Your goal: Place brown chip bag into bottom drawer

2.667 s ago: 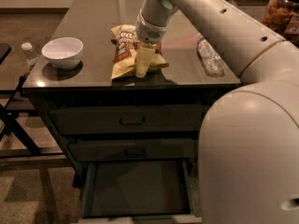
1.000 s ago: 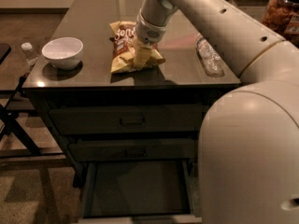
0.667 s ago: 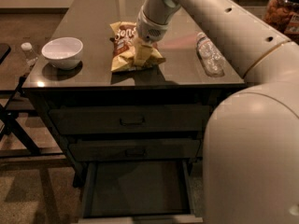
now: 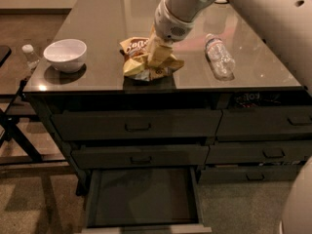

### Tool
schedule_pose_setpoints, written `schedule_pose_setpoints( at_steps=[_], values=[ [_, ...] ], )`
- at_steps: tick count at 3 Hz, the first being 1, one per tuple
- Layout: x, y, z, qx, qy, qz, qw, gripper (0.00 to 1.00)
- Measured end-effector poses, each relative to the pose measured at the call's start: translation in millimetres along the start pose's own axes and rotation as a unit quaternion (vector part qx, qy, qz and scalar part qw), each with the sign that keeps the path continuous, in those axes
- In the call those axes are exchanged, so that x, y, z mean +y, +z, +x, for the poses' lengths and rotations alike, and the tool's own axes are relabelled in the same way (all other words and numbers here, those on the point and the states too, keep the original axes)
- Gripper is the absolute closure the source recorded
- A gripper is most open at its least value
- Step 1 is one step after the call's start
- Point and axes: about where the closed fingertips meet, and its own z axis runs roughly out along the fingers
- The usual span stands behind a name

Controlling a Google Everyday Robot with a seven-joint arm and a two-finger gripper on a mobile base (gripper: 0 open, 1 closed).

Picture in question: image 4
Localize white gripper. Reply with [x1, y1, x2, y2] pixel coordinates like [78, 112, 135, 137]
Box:
[146, 0, 194, 67]

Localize brown sea salt chip bag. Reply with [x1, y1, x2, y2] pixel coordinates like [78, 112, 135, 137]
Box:
[120, 37, 184, 82]

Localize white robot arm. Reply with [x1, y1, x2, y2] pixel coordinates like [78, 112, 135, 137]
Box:
[154, 0, 312, 234]

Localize top left drawer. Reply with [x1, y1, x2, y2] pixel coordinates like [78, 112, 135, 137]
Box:
[51, 109, 221, 140]

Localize dark grey drawer cabinet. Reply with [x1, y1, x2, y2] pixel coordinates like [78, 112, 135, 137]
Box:
[22, 0, 312, 234]

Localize dark snack bag in cabinet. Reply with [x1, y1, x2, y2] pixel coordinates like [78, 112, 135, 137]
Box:
[232, 92, 281, 108]

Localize top right drawer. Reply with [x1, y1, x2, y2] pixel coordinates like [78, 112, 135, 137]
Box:
[216, 106, 312, 142]

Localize middle left drawer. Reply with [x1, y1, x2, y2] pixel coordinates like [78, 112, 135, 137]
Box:
[71, 144, 209, 169]

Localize bottom right drawer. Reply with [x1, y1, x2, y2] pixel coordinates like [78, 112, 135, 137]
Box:
[197, 165, 301, 183]

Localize open bottom left drawer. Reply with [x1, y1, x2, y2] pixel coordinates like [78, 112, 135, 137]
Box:
[82, 168, 212, 234]

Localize middle right drawer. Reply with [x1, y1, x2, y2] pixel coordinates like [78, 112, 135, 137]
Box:
[206, 140, 312, 165]

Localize clear plastic water bottle lying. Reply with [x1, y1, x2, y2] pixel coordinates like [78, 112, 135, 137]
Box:
[205, 34, 235, 81]

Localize white cylindrical container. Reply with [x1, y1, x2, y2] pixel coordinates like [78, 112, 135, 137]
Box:
[214, 0, 228, 4]

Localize white ceramic bowl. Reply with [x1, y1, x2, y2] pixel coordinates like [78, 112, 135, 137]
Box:
[43, 39, 87, 73]

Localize small bottle with white cap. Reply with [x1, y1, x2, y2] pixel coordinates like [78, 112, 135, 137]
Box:
[21, 44, 40, 71]

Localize black folding side table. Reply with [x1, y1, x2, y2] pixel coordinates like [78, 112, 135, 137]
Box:
[0, 44, 66, 166]

